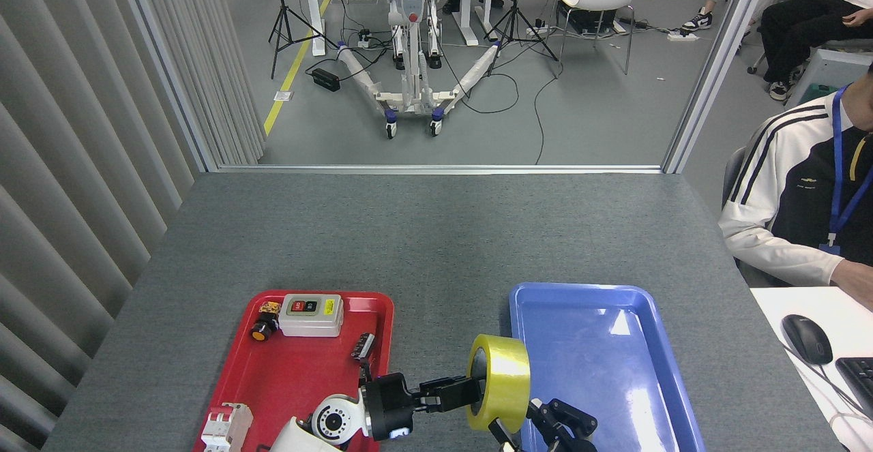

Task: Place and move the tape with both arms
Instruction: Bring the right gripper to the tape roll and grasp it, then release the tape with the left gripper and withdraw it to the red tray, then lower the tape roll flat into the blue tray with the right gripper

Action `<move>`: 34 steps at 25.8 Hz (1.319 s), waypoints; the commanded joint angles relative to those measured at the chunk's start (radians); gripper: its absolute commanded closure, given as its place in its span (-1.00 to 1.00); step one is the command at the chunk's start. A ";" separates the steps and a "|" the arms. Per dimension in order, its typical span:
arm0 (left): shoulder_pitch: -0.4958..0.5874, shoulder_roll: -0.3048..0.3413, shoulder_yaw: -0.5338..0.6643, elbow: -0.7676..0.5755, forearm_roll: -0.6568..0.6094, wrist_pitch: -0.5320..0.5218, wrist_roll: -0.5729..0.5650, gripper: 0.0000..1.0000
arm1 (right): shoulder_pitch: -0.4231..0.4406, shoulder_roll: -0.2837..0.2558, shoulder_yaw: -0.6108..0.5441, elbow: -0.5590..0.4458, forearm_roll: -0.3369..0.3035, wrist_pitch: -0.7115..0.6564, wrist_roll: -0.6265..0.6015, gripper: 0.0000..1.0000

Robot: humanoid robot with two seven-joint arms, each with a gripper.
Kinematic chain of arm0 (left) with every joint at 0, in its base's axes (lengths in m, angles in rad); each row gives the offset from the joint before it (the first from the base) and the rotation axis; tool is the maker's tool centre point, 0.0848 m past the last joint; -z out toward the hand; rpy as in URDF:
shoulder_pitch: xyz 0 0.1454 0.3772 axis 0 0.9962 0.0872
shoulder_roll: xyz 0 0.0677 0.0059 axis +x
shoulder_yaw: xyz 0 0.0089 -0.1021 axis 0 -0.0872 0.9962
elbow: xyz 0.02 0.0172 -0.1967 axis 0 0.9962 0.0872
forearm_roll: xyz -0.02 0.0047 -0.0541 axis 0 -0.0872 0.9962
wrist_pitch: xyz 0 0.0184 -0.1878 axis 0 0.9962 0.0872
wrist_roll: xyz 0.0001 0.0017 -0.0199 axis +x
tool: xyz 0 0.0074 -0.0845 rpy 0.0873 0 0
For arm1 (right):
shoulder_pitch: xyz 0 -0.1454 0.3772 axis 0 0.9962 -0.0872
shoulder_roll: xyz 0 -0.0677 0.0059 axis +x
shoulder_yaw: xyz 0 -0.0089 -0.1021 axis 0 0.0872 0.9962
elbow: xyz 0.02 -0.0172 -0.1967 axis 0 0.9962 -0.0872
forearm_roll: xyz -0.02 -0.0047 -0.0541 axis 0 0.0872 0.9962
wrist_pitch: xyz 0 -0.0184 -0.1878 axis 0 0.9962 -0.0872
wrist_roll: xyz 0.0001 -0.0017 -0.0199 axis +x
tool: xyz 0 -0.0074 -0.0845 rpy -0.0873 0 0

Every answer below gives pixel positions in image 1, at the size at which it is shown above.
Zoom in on seated person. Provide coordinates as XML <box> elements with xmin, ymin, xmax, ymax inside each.
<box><xmin>718</xmin><ymin>63</ymin><xmax>873</xmax><ymax>313</ymax></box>

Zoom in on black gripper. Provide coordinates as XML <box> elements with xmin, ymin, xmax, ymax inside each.
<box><xmin>361</xmin><ymin>372</ymin><xmax>598</xmax><ymax>452</ymax></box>

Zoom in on silver post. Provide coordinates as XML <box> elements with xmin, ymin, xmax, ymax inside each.
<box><xmin>113</xmin><ymin>0</ymin><xmax>220</xmax><ymax>173</ymax></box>
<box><xmin>662</xmin><ymin>0</ymin><xmax>777</xmax><ymax>175</ymax></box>

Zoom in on black computer mouse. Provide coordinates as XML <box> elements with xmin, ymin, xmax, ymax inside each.
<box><xmin>782</xmin><ymin>314</ymin><xmax>834</xmax><ymax>365</ymax></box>

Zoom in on blue lanyard with badge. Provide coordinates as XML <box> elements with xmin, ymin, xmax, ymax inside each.
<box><xmin>817</xmin><ymin>84</ymin><xmax>873</xmax><ymax>256</ymax></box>

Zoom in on person with dark legs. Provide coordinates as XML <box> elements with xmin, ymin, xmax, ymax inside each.
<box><xmin>759</xmin><ymin>0</ymin><xmax>873</xmax><ymax>102</ymax></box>

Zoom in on white side table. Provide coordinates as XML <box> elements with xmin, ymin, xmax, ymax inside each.
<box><xmin>750</xmin><ymin>286</ymin><xmax>873</xmax><ymax>452</ymax></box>

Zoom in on white mouse cable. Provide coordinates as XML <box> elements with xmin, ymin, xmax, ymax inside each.
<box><xmin>784</xmin><ymin>343</ymin><xmax>873</xmax><ymax>439</ymax></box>

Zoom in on red plastic tray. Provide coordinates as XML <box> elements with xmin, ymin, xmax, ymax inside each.
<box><xmin>193</xmin><ymin>290</ymin><xmax>395</xmax><ymax>452</ymax></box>

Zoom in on white stand on wheels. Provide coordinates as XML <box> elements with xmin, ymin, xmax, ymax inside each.
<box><xmin>336</xmin><ymin>0</ymin><xmax>502</xmax><ymax>139</ymax></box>

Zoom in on grey vertical blinds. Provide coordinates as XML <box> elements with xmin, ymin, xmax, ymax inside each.
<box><xmin>0</xmin><ymin>0</ymin><xmax>267</xmax><ymax>452</ymax></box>

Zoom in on orange push button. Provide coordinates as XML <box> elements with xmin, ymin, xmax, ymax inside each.
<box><xmin>250</xmin><ymin>301</ymin><xmax>282</xmax><ymax>342</ymax></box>

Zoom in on white switch box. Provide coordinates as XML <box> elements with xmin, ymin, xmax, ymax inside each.
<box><xmin>278</xmin><ymin>293</ymin><xmax>344</xmax><ymax>338</ymax></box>

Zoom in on silver rail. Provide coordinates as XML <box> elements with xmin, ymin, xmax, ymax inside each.
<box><xmin>217</xmin><ymin>164</ymin><xmax>664</xmax><ymax>175</ymax></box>

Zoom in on grey crate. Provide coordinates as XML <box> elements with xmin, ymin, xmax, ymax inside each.
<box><xmin>784</xmin><ymin>48</ymin><xmax>873</xmax><ymax>108</ymax></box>

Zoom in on black tripod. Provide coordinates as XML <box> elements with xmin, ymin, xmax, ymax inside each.
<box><xmin>486</xmin><ymin>0</ymin><xmax>559</xmax><ymax>78</ymax></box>
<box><xmin>268</xmin><ymin>0</ymin><xmax>340</xmax><ymax>80</ymax></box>

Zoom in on black keyboard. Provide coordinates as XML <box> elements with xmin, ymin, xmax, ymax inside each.
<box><xmin>835</xmin><ymin>357</ymin><xmax>873</xmax><ymax>420</ymax></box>

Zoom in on blue plastic tray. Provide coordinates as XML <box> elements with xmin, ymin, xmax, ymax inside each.
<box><xmin>509</xmin><ymin>283</ymin><xmax>707</xmax><ymax>452</ymax></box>

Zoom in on black floor cable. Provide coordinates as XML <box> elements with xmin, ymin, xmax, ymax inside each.
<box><xmin>436</xmin><ymin>36</ymin><xmax>564</xmax><ymax>165</ymax></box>

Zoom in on yellow tape roll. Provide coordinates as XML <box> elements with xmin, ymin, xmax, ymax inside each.
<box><xmin>467</xmin><ymin>333</ymin><xmax>531</xmax><ymax>433</ymax></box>

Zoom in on white circuit breaker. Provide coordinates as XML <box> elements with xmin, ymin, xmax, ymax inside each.
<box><xmin>201</xmin><ymin>402</ymin><xmax>254</xmax><ymax>452</ymax></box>

